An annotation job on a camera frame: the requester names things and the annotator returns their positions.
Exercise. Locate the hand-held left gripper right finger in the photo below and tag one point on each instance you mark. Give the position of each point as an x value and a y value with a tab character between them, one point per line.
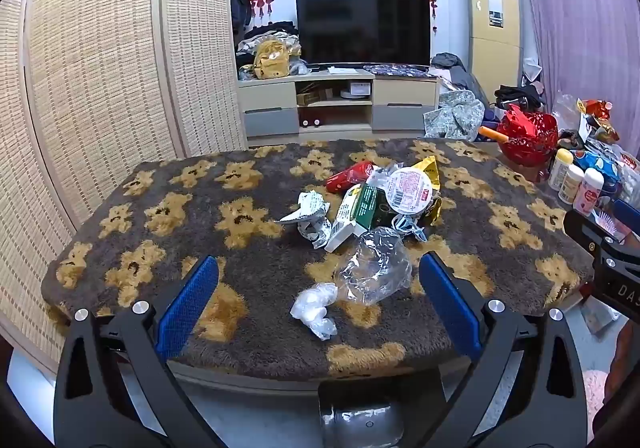
447	305

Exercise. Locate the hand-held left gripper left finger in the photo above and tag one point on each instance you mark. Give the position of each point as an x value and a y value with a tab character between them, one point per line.
192	300

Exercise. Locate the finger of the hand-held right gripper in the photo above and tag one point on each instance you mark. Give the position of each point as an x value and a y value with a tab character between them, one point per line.
587	228

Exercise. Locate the green carton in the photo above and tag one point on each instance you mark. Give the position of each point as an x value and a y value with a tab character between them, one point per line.
362	208

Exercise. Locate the gold snack packet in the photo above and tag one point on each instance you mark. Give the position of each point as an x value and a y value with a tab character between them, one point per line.
431	175

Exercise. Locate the person's right forearm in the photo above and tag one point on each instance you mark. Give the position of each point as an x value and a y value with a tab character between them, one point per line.
625	363

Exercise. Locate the white bottle pink label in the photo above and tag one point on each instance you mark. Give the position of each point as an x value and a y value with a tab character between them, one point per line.
587	193

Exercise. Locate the white pill bottle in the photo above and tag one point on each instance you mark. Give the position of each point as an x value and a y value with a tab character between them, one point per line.
571	185

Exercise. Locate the blue snack bag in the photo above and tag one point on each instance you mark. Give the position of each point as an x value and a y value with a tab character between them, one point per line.
602	167

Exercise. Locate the white bottle yellow cap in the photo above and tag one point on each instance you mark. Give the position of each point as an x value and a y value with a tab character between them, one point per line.
560	170

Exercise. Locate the brown bear print blanket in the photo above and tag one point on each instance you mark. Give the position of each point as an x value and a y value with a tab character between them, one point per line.
210	223

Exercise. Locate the clear plastic bag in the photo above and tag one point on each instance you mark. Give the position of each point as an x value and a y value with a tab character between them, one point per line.
375	263

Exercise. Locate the blue and white wrapper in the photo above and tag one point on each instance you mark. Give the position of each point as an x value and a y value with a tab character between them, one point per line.
407	227

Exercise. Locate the red openwork basket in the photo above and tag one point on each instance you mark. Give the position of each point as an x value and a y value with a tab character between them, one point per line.
530	135

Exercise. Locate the pink fluffy blanket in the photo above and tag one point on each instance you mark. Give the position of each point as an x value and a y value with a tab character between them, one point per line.
595	395

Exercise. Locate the crumpled white plastic bag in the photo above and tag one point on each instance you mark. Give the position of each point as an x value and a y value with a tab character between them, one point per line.
312	310

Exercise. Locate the round white noodle lid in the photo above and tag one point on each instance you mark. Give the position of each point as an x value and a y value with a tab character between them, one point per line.
410	190

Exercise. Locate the black clothing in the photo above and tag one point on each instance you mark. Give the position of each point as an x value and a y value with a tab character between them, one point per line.
520	97

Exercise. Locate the crumpled silver wrapper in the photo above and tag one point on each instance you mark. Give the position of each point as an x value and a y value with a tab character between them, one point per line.
310	213

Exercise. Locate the red drink wrapper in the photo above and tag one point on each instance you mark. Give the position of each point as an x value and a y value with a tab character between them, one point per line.
347	175

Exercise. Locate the floral cloth bundle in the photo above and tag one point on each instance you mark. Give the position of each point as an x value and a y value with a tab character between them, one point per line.
455	115

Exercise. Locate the woven sliding door panel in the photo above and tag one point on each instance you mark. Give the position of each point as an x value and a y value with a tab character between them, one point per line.
200	37
25	203
100	77

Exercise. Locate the purple curtain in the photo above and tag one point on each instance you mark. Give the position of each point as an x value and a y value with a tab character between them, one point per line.
580	17

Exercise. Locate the beige television stand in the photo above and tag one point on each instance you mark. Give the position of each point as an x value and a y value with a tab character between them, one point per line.
265	100

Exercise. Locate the beige standing air conditioner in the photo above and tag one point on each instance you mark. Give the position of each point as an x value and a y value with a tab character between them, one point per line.
492	32

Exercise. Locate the dark patterned cushion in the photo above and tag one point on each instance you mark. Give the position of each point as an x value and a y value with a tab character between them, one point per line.
395	69

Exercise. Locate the yellow backpack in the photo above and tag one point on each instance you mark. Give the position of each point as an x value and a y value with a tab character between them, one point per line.
272	60

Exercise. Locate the pile of clothes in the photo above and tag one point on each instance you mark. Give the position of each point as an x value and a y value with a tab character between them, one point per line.
265	35

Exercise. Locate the black flat television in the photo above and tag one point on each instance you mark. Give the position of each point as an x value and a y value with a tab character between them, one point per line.
362	27

